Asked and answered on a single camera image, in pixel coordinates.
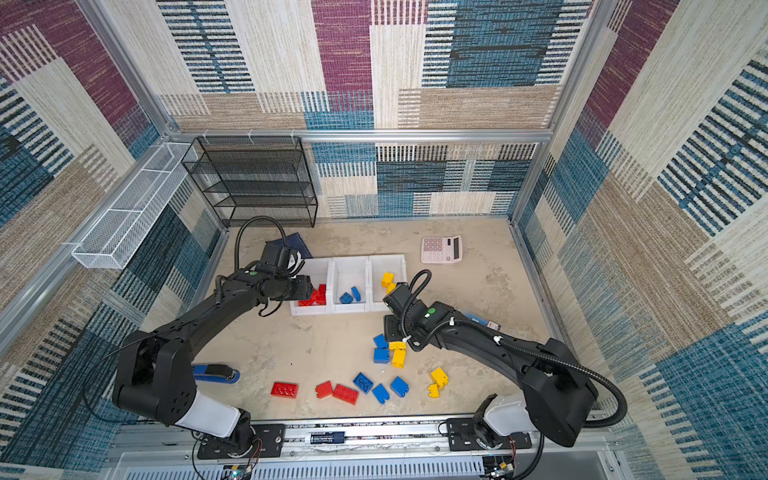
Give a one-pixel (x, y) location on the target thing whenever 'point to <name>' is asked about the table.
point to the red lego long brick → (322, 294)
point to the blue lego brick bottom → (381, 393)
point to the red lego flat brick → (346, 394)
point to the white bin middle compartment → (349, 284)
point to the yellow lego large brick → (439, 377)
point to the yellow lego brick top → (397, 345)
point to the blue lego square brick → (380, 341)
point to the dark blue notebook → (292, 241)
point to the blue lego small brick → (356, 293)
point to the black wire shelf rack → (255, 181)
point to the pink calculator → (441, 249)
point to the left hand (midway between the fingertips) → (305, 284)
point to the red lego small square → (323, 389)
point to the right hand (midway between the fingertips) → (396, 333)
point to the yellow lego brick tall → (388, 281)
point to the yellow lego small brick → (433, 391)
